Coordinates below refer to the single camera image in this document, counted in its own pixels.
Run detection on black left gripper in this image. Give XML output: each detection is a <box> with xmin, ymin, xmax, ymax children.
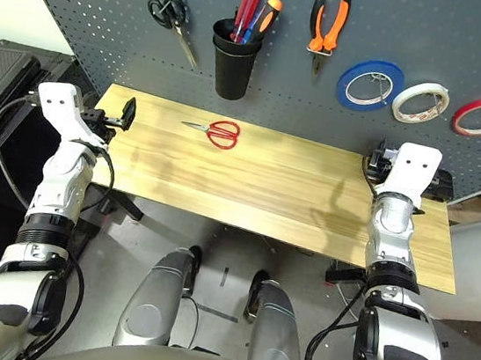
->
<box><xmin>78</xmin><ymin>89</ymin><xmax>140</xmax><ymax>143</ymax></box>

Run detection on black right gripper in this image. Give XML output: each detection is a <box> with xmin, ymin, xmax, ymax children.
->
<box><xmin>362</xmin><ymin>136</ymin><xmax>402</xmax><ymax>187</ymax></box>

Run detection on red handled scissors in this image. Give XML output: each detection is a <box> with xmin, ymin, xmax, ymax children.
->
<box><xmin>177</xmin><ymin>114</ymin><xmax>244</xmax><ymax>151</ymax></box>

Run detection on orange black pliers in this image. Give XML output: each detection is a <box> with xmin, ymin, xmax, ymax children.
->
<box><xmin>302</xmin><ymin>0</ymin><xmax>353</xmax><ymax>83</ymax></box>

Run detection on red handled screwdriver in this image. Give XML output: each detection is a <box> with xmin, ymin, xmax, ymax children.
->
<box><xmin>229</xmin><ymin>0</ymin><xmax>263</xmax><ymax>46</ymax></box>

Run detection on grey metal pegboard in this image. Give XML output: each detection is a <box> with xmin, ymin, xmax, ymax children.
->
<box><xmin>0</xmin><ymin>0</ymin><xmax>481</xmax><ymax>208</ymax></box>

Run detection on white tape roll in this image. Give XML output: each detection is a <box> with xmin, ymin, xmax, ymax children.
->
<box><xmin>390</xmin><ymin>78</ymin><xmax>453</xmax><ymax>130</ymax></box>

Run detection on blue tape roll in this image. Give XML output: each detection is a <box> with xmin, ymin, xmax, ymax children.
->
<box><xmin>332</xmin><ymin>55</ymin><xmax>407</xmax><ymax>118</ymax></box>

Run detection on black metal table foot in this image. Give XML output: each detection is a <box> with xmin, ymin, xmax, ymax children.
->
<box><xmin>324</xmin><ymin>264</ymin><xmax>367</xmax><ymax>290</ymax></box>
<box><xmin>98</xmin><ymin>190</ymin><xmax>147</xmax><ymax>223</ymax></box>

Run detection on black plastic cup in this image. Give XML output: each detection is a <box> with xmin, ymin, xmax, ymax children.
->
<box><xmin>208</xmin><ymin>15</ymin><xmax>266</xmax><ymax>62</ymax></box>
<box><xmin>207</xmin><ymin>47</ymin><xmax>259</xmax><ymax>103</ymax></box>

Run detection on orange black screwdriver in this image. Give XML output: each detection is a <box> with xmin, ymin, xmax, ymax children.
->
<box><xmin>251</xmin><ymin>0</ymin><xmax>286</xmax><ymax>44</ymax></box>

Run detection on silver left robot leg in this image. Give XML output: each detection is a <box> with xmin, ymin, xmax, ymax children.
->
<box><xmin>112</xmin><ymin>238</ymin><xmax>205</xmax><ymax>356</ymax></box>

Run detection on silver robot leg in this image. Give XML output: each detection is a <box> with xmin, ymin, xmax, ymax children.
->
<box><xmin>237</xmin><ymin>268</ymin><xmax>316</xmax><ymax>360</ymax></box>
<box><xmin>112</xmin><ymin>238</ymin><xmax>205</xmax><ymax>356</ymax></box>

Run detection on silver right robot leg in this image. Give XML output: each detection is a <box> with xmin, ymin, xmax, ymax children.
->
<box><xmin>237</xmin><ymin>268</ymin><xmax>316</xmax><ymax>360</ymax></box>

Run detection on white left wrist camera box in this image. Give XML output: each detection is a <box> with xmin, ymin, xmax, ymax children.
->
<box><xmin>31</xmin><ymin>79</ymin><xmax>116</xmax><ymax>150</ymax></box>

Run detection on black handled scissors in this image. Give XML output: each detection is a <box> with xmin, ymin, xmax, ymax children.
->
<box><xmin>139</xmin><ymin>0</ymin><xmax>208</xmax><ymax>69</ymax></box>

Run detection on silver wire pliers holder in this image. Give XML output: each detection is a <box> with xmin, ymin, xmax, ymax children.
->
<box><xmin>306</xmin><ymin>41</ymin><xmax>335</xmax><ymax>59</ymax></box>

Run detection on blue handled screwdriver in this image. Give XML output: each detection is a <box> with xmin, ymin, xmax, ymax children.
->
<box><xmin>242</xmin><ymin>3</ymin><xmax>267</xmax><ymax>46</ymax></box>

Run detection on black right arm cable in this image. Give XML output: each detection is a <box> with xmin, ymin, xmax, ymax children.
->
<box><xmin>303</xmin><ymin>283</ymin><xmax>368</xmax><ymax>360</ymax></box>

